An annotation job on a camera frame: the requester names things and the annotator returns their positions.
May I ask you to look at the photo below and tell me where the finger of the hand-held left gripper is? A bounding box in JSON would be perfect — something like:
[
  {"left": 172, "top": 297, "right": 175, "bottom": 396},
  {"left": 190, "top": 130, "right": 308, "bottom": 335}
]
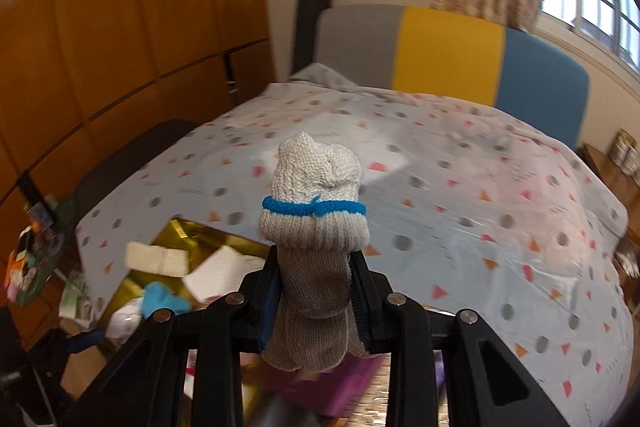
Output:
[{"left": 65, "top": 329, "right": 108, "bottom": 354}]

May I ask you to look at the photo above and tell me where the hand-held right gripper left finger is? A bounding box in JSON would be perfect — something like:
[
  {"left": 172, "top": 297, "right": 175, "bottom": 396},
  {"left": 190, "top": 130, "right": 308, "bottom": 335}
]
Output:
[{"left": 75, "top": 247, "right": 281, "bottom": 427}]

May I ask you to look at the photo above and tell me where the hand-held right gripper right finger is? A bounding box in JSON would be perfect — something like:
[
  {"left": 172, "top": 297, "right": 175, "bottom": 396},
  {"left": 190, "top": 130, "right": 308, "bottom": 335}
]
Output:
[{"left": 350, "top": 254, "right": 571, "bottom": 427}]

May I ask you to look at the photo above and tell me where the white waffle towel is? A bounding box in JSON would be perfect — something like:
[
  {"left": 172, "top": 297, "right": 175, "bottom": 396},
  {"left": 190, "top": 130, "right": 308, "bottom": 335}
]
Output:
[{"left": 182, "top": 244, "right": 266, "bottom": 303}]

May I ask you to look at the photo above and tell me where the blue plush toy pink skirt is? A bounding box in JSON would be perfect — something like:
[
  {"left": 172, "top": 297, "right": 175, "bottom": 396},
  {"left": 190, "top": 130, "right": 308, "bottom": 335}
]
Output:
[{"left": 105, "top": 282, "right": 193, "bottom": 343}]

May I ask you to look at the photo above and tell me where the beige cloth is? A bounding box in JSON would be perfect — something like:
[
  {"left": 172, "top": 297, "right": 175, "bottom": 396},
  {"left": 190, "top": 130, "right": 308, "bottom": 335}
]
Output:
[{"left": 124, "top": 241, "right": 191, "bottom": 278}]

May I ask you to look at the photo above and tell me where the gold metal tin box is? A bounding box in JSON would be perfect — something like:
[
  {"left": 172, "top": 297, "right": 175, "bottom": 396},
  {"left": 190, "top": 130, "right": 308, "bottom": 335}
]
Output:
[{"left": 92, "top": 217, "right": 271, "bottom": 353}]

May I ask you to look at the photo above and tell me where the white patterned sock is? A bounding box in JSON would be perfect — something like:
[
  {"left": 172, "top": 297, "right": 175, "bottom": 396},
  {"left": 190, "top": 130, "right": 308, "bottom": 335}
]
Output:
[{"left": 259, "top": 132, "right": 371, "bottom": 373}]

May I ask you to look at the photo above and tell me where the green white plastic packet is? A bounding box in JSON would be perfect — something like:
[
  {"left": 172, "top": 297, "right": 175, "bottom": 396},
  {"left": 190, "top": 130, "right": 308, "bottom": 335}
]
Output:
[{"left": 57, "top": 272, "right": 101, "bottom": 323}]

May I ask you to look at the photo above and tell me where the purple carton box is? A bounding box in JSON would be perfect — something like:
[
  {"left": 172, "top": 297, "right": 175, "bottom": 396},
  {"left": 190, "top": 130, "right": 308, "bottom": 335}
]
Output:
[{"left": 295, "top": 352, "right": 387, "bottom": 418}]

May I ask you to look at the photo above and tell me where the dark bag colourful print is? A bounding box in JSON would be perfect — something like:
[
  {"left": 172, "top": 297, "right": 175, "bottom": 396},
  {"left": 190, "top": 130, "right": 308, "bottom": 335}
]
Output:
[{"left": 5, "top": 199, "right": 73, "bottom": 308}]

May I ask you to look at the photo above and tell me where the ornate gold tissue box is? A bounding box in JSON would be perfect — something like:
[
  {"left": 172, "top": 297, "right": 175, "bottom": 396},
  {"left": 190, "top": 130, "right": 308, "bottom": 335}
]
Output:
[{"left": 345, "top": 399, "right": 392, "bottom": 427}]

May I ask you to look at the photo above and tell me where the dark grey bed base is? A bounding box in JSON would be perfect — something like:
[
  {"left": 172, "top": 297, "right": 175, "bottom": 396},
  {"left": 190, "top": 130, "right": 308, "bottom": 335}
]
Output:
[{"left": 75, "top": 118, "right": 201, "bottom": 218}]

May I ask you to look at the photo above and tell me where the grey yellow blue headboard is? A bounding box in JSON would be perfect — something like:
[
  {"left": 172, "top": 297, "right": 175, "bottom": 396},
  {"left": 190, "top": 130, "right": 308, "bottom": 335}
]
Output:
[{"left": 291, "top": 0, "right": 591, "bottom": 150}]

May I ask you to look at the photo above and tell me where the wooden desk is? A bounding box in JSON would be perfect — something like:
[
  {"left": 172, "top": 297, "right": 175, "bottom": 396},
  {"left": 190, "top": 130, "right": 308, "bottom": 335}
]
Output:
[{"left": 580, "top": 142, "right": 640, "bottom": 218}]

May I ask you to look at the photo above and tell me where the wooden wardrobe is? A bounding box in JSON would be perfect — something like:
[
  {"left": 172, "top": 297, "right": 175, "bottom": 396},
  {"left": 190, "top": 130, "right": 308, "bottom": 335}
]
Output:
[{"left": 0, "top": 0, "right": 276, "bottom": 308}]

